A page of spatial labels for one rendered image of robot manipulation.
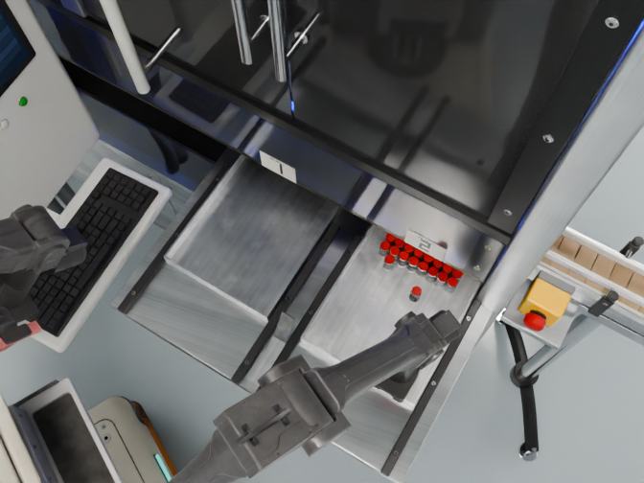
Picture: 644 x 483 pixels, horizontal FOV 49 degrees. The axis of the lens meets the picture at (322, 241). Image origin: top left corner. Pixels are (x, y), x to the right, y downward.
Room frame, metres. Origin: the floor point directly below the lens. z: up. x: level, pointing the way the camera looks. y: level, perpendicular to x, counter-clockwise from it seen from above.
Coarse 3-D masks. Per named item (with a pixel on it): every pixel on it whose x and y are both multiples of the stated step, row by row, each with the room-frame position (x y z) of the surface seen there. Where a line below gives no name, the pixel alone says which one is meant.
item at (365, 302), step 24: (360, 264) 0.54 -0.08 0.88; (336, 288) 0.49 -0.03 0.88; (360, 288) 0.49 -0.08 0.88; (384, 288) 0.49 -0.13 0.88; (408, 288) 0.49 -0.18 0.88; (432, 288) 0.48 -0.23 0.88; (456, 288) 0.48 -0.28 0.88; (336, 312) 0.44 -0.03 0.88; (360, 312) 0.43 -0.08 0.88; (384, 312) 0.43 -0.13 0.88; (432, 312) 0.43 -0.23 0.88; (456, 312) 0.43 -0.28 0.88; (312, 336) 0.38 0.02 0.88; (336, 336) 0.38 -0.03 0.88; (360, 336) 0.38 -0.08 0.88; (384, 336) 0.38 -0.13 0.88; (336, 360) 0.33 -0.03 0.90
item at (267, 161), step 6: (264, 156) 0.72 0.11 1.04; (270, 156) 0.71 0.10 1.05; (264, 162) 0.72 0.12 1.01; (270, 162) 0.71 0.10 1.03; (276, 162) 0.71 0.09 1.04; (282, 162) 0.70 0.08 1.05; (270, 168) 0.72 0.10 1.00; (276, 168) 0.71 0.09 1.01; (288, 168) 0.69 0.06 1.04; (282, 174) 0.70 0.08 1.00; (288, 174) 0.69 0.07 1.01; (294, 174) 0.68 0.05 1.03; (294, 180) 0.68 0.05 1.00
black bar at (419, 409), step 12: (468, 312) 0.42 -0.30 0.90; (468, 324) 0.40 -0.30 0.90; (456, 348) 0.35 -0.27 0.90; (444, 360) 0.33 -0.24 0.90; (444, 372) 0.30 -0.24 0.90; (432, 384) 0.28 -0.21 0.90; (420, 408) 0.23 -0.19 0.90; (408, 420) 0.21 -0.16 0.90; (408, 432) 0.19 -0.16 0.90; (396, 444) 0.17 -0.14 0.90; (396, 456) 0.14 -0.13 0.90; (384, 468) 0.12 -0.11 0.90
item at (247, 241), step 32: (224, 192) 0.72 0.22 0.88; (256, 192) 0.72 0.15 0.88; (288, 192) 0.72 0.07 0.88; (192, 224) 0.63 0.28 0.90; (224, 224) 0.64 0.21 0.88; (256, 224) 0.64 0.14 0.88; (288, 224) 0.64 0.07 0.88; (320, 224) 0.64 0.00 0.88; (192, 256) 0.57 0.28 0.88; (224, 256) 0.57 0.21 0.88; (256, 256) 0.57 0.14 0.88; (288, 256) 0.56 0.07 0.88; (224, 288) 0.49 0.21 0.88; (256, 288) 0.49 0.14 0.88; (288, 288) 0.49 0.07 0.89
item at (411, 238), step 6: (408, 234) 0.55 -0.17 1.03; (414, 234) 0.54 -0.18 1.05; (408, 240) 0.54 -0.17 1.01; (414, 240) 0.54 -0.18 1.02; (420, 240) 0.53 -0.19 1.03; (426, 240) 0.53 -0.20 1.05; (414, 246) 0.54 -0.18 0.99; (432, 246) 0.52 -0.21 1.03; (438, 246) 0.51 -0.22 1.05; (426, 252) 0.52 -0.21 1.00; (432, 252) 0.52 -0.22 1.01; (438, 252) 0.51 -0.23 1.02; (444, 252) 0.50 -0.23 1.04; (438, 258) 0.51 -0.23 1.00
